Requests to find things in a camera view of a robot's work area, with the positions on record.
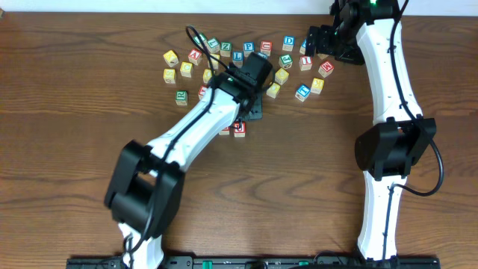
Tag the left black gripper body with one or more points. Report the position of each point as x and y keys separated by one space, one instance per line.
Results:
x=255 y=108

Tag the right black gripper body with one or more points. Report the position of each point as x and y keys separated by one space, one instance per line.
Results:
x=323 y=41

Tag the red U block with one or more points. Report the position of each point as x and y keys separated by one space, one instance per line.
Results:
x=239 y=129

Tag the red E block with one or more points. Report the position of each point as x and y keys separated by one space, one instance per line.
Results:
x=225 y=131

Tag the red i block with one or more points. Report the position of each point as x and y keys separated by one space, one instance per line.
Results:
x=305 y=63
x=202 y=92

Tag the green R block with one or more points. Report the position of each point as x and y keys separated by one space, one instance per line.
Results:
x=181 y=98

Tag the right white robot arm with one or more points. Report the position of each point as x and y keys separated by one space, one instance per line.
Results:
x=368 y=32

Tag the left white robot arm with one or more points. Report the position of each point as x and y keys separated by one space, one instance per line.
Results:
x=145 y=190

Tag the yellow block centre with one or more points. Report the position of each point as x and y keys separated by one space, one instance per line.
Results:
x=273 y=90

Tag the red M block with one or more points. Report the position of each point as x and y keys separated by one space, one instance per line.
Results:
x=326 y=68

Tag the yellow G block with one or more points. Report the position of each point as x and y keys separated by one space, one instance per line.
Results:
x=281 y=76

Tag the blue S block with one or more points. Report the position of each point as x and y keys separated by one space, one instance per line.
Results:
x=302 y=48

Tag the blue L block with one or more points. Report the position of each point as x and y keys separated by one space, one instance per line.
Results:
x=237 y=58

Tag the yellow K block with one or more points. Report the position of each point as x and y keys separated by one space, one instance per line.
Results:
x=317 y=85

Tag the yellow s block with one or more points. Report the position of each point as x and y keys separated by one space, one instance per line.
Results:
x=169 y=76
x=213 y=61

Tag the yellow O block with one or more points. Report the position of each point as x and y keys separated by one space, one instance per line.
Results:
x=207 y=75

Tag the green J block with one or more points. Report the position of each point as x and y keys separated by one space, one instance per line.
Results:
x=285 y=61

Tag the blue P block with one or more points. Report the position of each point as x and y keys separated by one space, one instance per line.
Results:
x=248 y=48

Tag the blue T block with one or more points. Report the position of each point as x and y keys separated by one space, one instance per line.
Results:
x=302 y=92

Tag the red C block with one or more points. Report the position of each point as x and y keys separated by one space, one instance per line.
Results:
x=266 y=47

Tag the green Z block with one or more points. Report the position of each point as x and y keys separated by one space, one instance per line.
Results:
x=226 y=49

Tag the green L block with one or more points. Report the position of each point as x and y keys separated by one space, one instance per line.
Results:
x=213 y=45

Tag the red A block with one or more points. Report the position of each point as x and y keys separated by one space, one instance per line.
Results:
x=195 y=57

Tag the yellow C block left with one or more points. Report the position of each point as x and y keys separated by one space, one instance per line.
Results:
x=186 y=69

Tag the green F block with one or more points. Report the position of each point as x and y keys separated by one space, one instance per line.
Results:
x=200 y=41

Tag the yellow S block left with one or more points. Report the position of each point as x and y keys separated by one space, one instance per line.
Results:
x=169 y=76

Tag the yellow block upper left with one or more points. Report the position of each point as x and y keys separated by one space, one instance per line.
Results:
x=171 y=58

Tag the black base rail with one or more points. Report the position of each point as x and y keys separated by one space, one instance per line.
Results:
x=326 y=261

